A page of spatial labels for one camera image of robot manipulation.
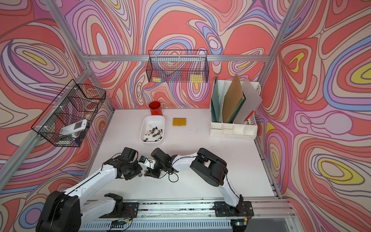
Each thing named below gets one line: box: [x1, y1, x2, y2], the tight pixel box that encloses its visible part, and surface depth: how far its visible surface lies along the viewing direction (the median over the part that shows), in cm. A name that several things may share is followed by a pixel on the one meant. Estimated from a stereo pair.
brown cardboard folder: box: [222, 73, 243, 124], surface depth 103 cm
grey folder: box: [233, 78, 263, 125], surface depth 91 cm
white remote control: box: [59, 118, 88, 136], surface depth 70 cm
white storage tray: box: [139, 115, 166, 145], surface depth 107 cm
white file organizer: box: [209, 79, 261, 141], surface depth 102 cm
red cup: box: [148, 101, 163, 116], surface depth 111 cm
